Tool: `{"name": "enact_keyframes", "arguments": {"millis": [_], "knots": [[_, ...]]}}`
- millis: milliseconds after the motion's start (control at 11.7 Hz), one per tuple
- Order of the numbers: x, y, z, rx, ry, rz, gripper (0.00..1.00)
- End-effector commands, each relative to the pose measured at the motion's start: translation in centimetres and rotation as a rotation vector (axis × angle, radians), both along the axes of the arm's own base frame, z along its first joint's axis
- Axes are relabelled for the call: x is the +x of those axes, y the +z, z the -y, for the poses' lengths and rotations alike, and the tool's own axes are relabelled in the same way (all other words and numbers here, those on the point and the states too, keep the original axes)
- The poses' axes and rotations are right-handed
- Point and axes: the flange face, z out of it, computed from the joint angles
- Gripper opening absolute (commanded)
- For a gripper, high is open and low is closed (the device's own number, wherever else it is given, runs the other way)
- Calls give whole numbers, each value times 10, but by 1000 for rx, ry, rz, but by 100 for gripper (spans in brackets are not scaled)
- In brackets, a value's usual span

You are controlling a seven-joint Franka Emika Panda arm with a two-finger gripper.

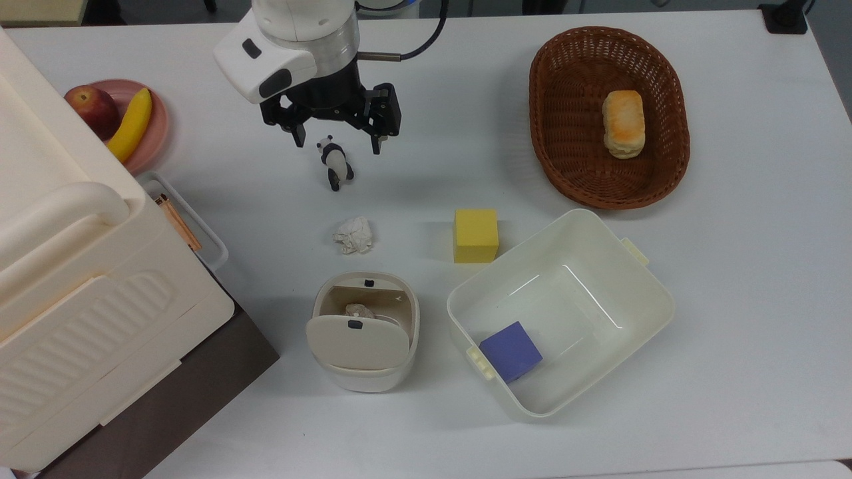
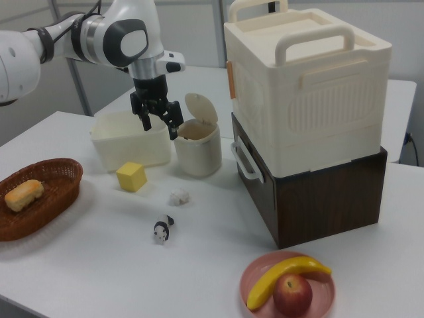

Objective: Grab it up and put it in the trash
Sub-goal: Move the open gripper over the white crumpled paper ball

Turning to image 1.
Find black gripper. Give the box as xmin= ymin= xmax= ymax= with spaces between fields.
xmin=260 ymin=57 xmax=402 ymax=156

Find white desktop trash can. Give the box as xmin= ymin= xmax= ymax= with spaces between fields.
xmin=306 ymin=270 xmax=421 ymax=393

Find small panda figurine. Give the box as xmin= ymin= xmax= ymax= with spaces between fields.
xmin=316 ymin=135 xmax=355 ymax=192

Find crumpled white paper ball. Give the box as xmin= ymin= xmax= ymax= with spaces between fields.
xmin=333 ymin=216 xmax=374 ymax=255

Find yellow foam cube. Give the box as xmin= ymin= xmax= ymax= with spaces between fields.
xmin=454 ymin=208 xmax=500 ymax=264

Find clear plastic tray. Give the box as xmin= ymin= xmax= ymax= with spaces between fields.
xmin=136 ymin=171 xmax=230 ymax=272

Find orange pencils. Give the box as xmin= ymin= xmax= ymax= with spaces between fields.
xmin=154 ymin=193 xmax=203 ymax=253

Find pink plate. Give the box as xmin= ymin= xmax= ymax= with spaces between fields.
xmin=85 ymin=79 xmax=170 ymax=176

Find yellow banana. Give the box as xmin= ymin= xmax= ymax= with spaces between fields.
xmin=106 ymin=87 xmax=153 ymax=164

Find red apple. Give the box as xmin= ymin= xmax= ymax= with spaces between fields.
xmin=65 ymin=85 xmax=122 ymax=142

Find brown wicker basket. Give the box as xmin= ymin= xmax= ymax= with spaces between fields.
xmin=529 ymin=26 xmax=691 ymax=211

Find purple foam cube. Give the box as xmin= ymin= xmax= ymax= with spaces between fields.
xmin=479 ymin=321 xmax=544 ymax=384

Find toasted bread bun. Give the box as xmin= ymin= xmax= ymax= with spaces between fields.
xmin=602 ymin=90 xmax=646 ymax=160

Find white plastic bin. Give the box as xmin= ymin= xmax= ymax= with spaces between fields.
xmin=447 ymin=208 xmax=676 ymax=422

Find cream plastic drawer cabinet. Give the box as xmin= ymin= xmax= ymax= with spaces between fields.
xmin=0 ymin=27 xmax=236 ymax=474

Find black table clamp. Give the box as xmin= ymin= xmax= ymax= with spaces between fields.
xmin=758 ymin=0 xmax=815 ymax=35

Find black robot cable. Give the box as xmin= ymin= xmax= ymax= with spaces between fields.
xmin=355 ymin=0 xmax=450 ymax=63

